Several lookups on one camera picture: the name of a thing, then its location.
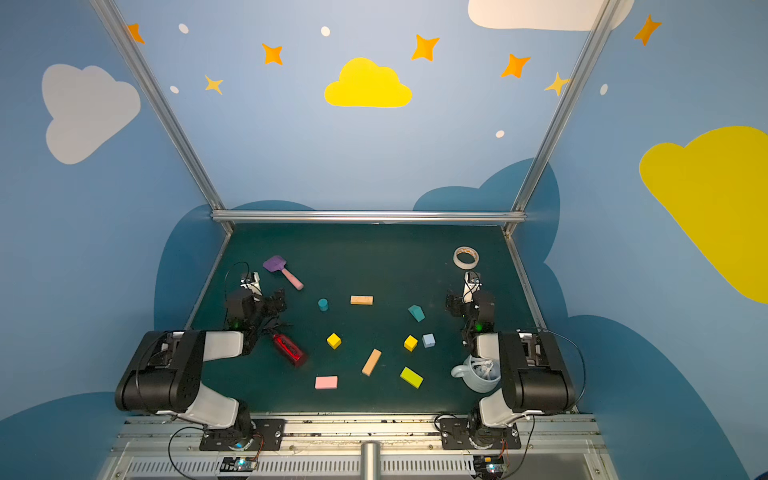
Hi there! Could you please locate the tan wood block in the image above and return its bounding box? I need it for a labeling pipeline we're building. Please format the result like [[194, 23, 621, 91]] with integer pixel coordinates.
[[361, 349, 382, 377], [350, 295, 374, 306]]

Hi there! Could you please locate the lime green rectangular block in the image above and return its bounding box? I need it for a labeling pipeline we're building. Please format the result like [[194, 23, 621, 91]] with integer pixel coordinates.
[[400, 367, 424, 389]]

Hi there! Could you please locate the pink rectangular block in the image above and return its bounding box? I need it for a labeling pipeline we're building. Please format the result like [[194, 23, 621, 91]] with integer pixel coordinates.
[[315, 376, 338, 390]]

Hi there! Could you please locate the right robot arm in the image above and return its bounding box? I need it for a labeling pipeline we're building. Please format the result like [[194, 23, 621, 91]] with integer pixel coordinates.
[[445, 288, 583, 433]]

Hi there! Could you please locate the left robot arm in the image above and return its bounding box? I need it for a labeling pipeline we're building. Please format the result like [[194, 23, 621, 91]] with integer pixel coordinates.
[[115, 288, 287, 438]]

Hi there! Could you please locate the teal house-shaped block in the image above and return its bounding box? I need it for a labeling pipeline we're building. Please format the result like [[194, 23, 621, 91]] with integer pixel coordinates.
[[408, 305, 425, 322]]

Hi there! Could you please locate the light blue cube block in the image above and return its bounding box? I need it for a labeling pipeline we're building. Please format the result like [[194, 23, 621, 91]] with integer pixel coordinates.
[[423, 333, 436, 348]]

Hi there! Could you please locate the yellow cube block right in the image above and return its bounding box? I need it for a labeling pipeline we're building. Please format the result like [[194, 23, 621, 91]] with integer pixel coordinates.
[[403, 335, 418, 352]]

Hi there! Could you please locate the yellow cube block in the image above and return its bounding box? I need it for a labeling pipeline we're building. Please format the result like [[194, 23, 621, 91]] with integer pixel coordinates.
[[327, 333, 342, 350], [403, 335, 418, 352]]

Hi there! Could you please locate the yellow cube block left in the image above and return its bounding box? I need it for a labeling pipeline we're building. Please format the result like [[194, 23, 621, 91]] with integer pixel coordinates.
[[327, 333, 342, 350]]

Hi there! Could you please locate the white tape roll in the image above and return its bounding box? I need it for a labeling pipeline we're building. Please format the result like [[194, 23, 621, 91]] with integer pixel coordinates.
[[453, 246, 480, 271]]

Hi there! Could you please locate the light blue mug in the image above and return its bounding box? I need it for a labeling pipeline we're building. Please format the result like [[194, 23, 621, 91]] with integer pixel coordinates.
[[450, 356, 501, 393]]

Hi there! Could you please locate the left circuit board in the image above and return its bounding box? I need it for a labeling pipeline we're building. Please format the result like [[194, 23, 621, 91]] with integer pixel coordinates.
[[219, 457, 258, 474]]

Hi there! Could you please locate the circuit board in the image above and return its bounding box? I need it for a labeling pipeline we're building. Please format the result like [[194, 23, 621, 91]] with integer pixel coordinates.
[[219, 457, 258, 474], [472, 456, 507, 480]]

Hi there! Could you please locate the right circuit board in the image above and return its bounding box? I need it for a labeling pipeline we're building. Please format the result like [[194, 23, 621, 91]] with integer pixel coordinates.
[[472, 456, 507, 480]]

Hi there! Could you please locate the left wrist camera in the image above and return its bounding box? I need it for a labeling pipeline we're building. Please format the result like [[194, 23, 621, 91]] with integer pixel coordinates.
[[240, 271, 263, 297]]

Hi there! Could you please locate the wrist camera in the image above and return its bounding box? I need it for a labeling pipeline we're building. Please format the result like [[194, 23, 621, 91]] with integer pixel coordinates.
[[240, 271, 263, 297], [462, 270, 482, 303]]

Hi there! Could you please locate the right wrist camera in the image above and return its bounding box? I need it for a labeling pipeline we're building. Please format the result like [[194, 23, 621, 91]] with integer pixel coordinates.
[[462, 270, 482, 303]]

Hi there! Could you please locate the aluminium cage frame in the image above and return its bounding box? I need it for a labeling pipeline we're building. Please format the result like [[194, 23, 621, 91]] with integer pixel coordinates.
[[91, 1, 624, 237]]

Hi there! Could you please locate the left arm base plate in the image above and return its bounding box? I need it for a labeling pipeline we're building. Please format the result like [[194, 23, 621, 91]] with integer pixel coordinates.
[[199, 418, 286, 452]]

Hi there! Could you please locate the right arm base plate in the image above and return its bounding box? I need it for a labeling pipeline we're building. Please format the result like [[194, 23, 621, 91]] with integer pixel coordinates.
[[434, 416, 522, 451]]

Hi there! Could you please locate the aluminium front rail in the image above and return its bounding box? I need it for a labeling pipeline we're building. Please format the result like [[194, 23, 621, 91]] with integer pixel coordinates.
[[98, 413, 618, 479]]

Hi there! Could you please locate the grey camera pole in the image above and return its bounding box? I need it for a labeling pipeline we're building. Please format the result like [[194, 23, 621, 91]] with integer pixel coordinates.
[[360, 441, 381, 480]]

